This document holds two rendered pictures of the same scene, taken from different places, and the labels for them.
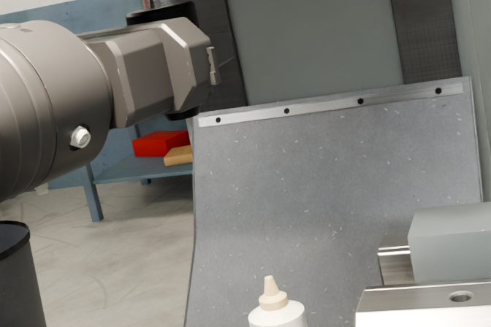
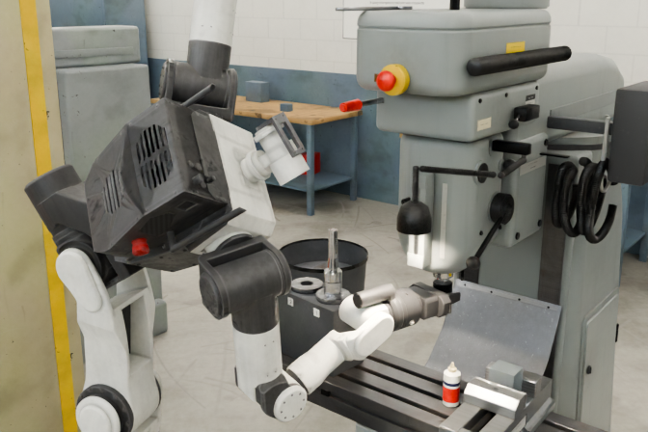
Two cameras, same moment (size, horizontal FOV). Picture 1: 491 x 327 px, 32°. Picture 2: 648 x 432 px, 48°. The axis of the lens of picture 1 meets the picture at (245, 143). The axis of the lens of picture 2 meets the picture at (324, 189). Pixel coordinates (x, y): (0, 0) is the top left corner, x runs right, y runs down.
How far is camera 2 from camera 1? 123 cm
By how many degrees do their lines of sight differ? 17
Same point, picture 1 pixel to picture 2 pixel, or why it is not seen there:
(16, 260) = (358, 271)
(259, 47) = (487, 264)
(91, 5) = not seen: hidden behind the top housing
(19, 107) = (400, 316)
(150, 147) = not seen: hidden behind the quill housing
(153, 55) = (435, 303)
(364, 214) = (506, 342)
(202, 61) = (447, 308)
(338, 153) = (504, 315)
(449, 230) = (500, 370)
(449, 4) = (560, 278)
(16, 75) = (401, 309)
